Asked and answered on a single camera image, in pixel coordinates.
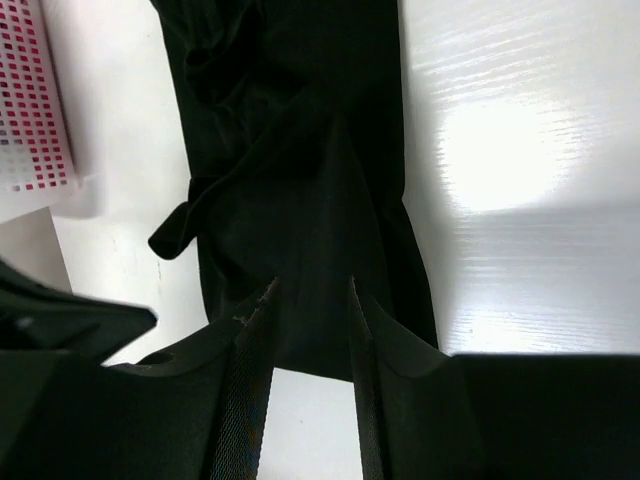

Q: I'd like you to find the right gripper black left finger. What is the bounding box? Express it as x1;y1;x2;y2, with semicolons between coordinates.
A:
1;281;279;479

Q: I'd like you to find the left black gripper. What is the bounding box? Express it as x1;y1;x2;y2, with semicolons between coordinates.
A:
1;262;157;368

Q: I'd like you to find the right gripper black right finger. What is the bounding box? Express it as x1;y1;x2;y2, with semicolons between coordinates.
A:
349;286;639;479

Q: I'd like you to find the black t shirt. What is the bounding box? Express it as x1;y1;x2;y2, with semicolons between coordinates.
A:
149;1;437;380

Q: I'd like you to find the white plastic basket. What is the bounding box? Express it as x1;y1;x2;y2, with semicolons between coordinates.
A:
1;0;81;223

